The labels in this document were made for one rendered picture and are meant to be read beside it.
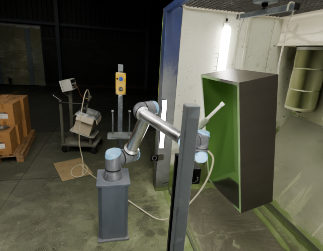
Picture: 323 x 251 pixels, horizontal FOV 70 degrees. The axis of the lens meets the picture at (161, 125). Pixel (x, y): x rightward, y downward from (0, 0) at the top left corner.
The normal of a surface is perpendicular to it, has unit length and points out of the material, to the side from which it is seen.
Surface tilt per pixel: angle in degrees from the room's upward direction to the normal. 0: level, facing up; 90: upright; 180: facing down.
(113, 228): 91
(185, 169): 90
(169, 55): 90
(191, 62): 90
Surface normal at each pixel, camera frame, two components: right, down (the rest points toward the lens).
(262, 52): 0.21, 0.31
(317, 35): -0.98, 0.00
